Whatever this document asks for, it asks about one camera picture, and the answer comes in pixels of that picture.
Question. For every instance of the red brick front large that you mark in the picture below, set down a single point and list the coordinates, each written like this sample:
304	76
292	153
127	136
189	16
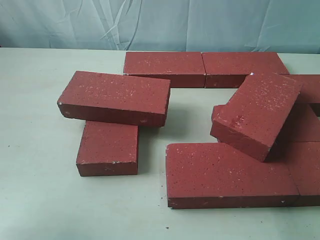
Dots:
216	175

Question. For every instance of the red brick with white chip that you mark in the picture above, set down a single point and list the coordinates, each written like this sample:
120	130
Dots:
273	91

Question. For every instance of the light blue backdrop cloth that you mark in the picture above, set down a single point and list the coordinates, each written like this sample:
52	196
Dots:
283	26

